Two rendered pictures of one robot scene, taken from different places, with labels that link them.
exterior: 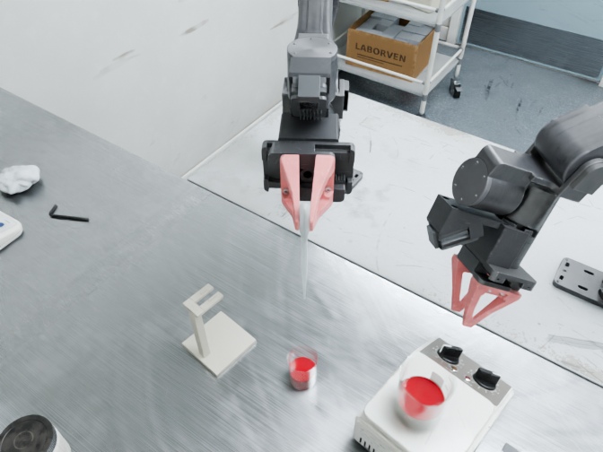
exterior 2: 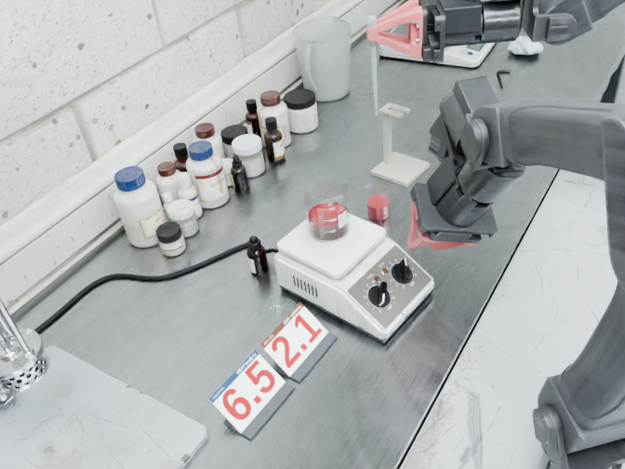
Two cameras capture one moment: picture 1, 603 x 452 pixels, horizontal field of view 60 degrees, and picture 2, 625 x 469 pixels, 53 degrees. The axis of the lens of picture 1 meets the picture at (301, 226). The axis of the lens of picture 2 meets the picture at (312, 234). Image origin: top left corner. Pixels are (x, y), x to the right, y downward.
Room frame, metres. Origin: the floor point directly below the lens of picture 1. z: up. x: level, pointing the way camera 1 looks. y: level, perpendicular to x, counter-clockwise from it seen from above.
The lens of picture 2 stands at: (0.28, -0.86, 1.57)
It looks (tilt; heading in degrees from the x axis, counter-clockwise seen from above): 39 degrees down; 92
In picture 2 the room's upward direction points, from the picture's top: 7 degrees counter-clockwise
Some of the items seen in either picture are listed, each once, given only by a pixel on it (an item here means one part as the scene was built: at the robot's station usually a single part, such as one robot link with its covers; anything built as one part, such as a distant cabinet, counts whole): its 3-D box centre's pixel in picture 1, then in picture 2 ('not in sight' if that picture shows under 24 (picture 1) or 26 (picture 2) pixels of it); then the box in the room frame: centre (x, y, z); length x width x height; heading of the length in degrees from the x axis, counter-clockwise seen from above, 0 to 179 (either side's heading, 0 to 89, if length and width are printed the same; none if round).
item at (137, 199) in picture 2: not in sight; (139, 205); (-0.03, 0.01, 0.96); 0.07 x 0.07 x 0.13
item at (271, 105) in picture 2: not in sight; (273, 119); (0.20, 0.28, 0.95); 0.06 x 0.06 x 0.11
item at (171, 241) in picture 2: not in sight; (170, 239); (0.02, -0.04, 0.92); 0.04 x 0.04 x 0.04
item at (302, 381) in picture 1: (302, 368); (378, 200); (0.37, 0.00, 0.93); 0.04 x 0.04 x 0.06
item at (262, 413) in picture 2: not in sight; (252, 393); (0.17, -0.37, 0.92); 0.09 x 0.06 x 0.04; 52
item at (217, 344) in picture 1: (214, 320); (400, 140); (0.43, 0.13, 0.96); 0.08 x 0.08 x 0.13; 48
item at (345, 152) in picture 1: (309, 154); (452, 24); (0.48, -0.01, 1.22); 0.10 x 0.07 x 0.07; 87
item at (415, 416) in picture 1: (422, 397); (325, 209); (0.28, -0.14, 1.03); 0.07 x 0.06 x 0.08; 175
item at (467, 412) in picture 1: (428, 410); (331, 239); (0.29, -0.16, 0.98); 0.12 x 0.12 x 0.01; 47
